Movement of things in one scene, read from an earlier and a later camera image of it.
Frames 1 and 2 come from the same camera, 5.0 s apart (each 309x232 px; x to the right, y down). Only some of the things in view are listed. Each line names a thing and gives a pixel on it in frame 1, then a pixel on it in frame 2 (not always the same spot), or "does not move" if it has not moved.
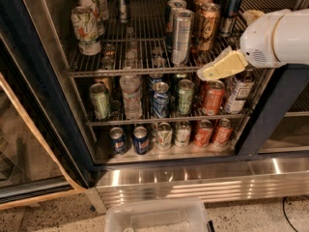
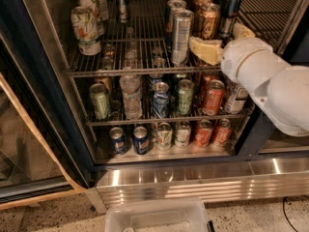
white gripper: (258, 42) -> (241, 51)
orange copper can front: (208, 21) does not move
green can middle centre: (185, 91) does not move
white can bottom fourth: (182, 133) does not move
